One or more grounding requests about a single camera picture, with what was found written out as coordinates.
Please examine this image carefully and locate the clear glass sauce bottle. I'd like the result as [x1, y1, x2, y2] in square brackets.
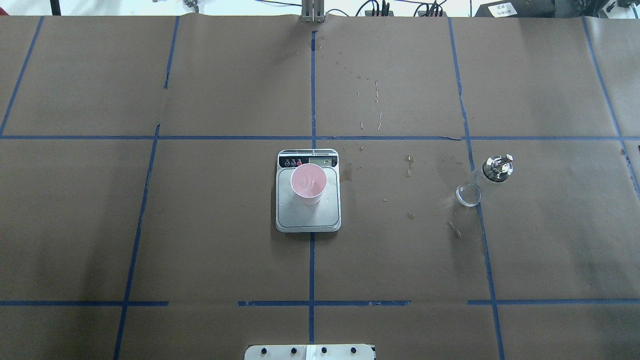
[455, 153, 514, 207]

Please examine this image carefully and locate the grey digital kitchen scale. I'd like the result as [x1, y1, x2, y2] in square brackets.
[275, 148, 342, 233]

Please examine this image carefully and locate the black box with label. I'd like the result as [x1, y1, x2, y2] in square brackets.
[473, 0, 556, 18]

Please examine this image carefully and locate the aluminium frame post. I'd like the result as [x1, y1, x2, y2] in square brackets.
[300, 0, 326, 24]

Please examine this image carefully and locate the white camera pole with base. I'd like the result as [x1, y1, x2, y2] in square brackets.
[244, 343, 377, 360]

